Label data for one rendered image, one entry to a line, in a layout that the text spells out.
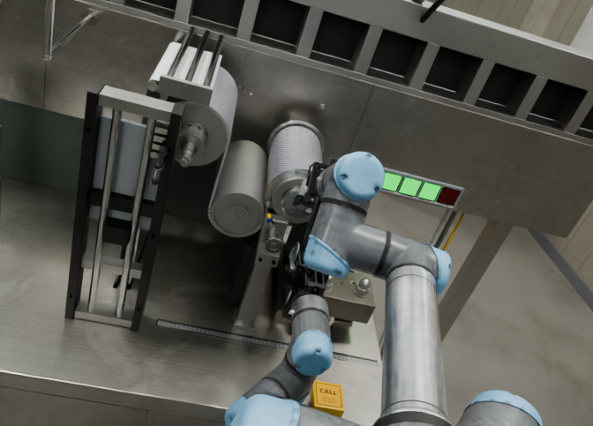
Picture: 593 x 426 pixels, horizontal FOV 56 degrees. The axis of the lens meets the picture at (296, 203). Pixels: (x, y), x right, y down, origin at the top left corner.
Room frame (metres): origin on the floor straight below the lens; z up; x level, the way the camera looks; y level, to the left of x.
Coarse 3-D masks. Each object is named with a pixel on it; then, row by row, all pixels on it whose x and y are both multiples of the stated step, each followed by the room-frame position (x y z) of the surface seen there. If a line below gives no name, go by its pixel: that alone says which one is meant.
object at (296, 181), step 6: (288, 180) 1.03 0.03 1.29; (294, 180) 1.03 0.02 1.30; (300, 180) 1.03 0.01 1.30; (282, 186) 1.03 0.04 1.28; (288, 186) 1.03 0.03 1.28; (294, 186) 1.03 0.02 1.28; (306, 186) 1.04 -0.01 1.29; (276, 192) 1.03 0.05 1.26; (282, 192) 1.03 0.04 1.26; (276, 198) 1.03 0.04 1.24; (276, 204) 1.03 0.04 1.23; (276, 210) 1.03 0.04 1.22; (282, 210) 1.03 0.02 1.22; (288, 216) 1.03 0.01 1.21; (306, 216) 1.04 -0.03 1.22; (294, 222) 1.04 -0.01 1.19; (300, 222) 1.04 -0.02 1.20
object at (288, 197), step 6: (300, 186) 1.04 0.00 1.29; (288, 192) 1.02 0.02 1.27; (294, 192) 1.02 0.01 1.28; (282, 198) 1.02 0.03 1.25; (288, 198) 1.02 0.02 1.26; (282, 204) 1.02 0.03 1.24; (288, 204) 1.02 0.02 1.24; (288, 210) 1.02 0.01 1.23; (294, 210) 1.02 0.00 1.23; (300, 210) 1.03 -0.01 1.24; (294, 216) 1.03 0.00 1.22; (300, 216) 1.03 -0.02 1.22
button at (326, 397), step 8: (320, 384) 0.87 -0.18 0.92; (328, 384) 0.88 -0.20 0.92; (312, 392) 0.84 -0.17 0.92; (320, 392) 0.85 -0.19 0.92; (328, 392) 0.85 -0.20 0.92; (336, 392) 0.86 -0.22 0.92; (312, 400) 0.82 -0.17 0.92; (320, 400) 0.82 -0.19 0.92; (328, 400) 0.83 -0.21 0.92; (336, 400) 0.84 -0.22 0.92; (320, 408) 0.81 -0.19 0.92; (328, 408) 0.81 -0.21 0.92; (336, 408) 0.82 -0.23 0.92
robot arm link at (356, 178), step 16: (352, 160) 0.76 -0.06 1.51; (368, 160) 0.77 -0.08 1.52; (336, 176) 0.75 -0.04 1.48; (352, 176) 0.74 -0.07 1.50; (368, 176) 0.75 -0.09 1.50; (384, 176) 0.76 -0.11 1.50; (336, 192) 0.75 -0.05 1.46; (352, 192) 0.73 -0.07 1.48; (368, 192) 0.74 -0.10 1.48; (368, 208) 0.77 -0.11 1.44
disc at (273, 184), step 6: (300, 168) 1.05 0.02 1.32; (282, 174) 1.04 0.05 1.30; (288, 174) 1.04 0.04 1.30; (294, 174) 1.04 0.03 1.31; (300, 174) 1.04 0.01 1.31; (306, 174) 1.05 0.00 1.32; (276, 180) 1.03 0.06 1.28; (282, 180) 1.04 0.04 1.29; (270, 186) 1.03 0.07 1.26; (276, 186) 1.03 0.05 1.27; (270, 192) 1.03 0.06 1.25; (270, 198) 1.03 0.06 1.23; (270, 204) 1.03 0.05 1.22; (270, 210) 1.03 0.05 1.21; (306, 222) 1.05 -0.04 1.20
